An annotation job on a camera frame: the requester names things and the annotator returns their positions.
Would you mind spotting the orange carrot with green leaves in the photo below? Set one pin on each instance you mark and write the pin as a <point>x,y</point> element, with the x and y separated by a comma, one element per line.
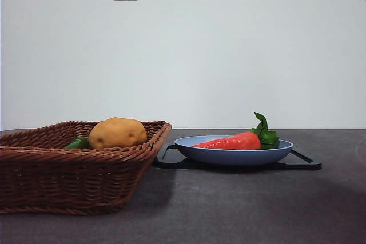
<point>234,142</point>

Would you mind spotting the yellow-brown potato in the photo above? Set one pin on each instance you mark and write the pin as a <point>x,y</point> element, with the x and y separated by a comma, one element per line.
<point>117,132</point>

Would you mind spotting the brown wicker basket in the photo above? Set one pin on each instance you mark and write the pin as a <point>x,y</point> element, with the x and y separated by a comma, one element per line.
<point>71,181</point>

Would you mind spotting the black flat tray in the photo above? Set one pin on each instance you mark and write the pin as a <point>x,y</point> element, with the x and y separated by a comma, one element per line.
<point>300,164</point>

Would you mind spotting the green pepper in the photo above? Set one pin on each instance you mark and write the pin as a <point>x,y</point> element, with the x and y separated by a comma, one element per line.
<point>77,143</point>

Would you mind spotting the blue round plate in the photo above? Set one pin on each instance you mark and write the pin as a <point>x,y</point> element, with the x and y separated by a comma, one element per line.
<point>228,156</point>

